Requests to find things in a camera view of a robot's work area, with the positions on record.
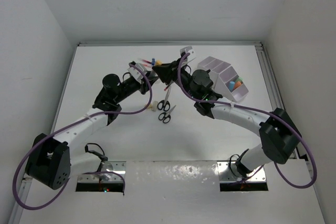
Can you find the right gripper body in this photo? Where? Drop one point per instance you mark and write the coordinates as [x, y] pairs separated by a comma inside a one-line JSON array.
[[172, 74]]

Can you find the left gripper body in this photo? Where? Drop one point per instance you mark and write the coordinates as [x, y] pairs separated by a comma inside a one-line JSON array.
[[144, 86]]

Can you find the yellow highlighter cap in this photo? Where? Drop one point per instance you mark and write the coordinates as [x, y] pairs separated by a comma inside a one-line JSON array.
[[158, 63]]

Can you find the blue spray bottle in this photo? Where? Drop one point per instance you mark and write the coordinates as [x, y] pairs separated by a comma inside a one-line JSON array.
[[153, 60]]

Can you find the blue highlighter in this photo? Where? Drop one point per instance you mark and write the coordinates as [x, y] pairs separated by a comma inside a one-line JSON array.
[[231, 85]]

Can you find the orange highlighter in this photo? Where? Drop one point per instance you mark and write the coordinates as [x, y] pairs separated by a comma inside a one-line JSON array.
[[237, 84]]

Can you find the green highlighter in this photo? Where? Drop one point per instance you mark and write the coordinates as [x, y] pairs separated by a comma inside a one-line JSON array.
[[239, 79]]

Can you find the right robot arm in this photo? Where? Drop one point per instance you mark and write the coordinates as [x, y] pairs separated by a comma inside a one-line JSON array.
[[277, 141]]

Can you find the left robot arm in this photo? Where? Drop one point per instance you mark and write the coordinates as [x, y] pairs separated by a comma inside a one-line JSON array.
[[52, 162]]

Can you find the grey white eraser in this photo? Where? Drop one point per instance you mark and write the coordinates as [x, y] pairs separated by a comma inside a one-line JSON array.
[[154, 105]]

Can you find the large black scissors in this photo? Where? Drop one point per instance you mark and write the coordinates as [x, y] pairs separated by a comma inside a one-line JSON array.
[[164, 104]]

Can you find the dark red pen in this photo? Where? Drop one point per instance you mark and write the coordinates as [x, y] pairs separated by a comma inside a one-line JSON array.
[[145, 61]]

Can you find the small black scissors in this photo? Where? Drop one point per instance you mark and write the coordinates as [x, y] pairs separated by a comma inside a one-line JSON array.
[[165, 117]]

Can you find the white organizer box left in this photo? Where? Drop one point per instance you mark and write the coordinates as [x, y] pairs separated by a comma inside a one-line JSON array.
[[215, 67]]

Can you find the white organizer box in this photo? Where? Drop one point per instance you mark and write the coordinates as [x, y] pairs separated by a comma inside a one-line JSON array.
[[223, 81], [215, 67]]

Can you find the white organizer box right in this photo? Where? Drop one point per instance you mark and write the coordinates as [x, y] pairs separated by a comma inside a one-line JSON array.
[[223, 81]]

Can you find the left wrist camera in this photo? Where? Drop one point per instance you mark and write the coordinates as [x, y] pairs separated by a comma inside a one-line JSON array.
[[137, 71]]

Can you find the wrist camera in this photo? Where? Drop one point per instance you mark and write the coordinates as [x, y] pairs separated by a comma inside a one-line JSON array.
[[189, 51], [137, 71]]

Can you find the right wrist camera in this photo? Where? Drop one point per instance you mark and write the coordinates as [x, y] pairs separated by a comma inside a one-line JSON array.
[[189, 51]]

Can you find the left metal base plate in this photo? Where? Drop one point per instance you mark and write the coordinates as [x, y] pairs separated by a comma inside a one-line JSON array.
[[118, 169]]

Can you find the metal base plate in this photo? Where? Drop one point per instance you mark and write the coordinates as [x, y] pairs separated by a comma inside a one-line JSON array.
[[226, 176], [118, 169]]

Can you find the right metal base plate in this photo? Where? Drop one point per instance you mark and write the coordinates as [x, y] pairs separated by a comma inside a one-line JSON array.
[[226, 176]]

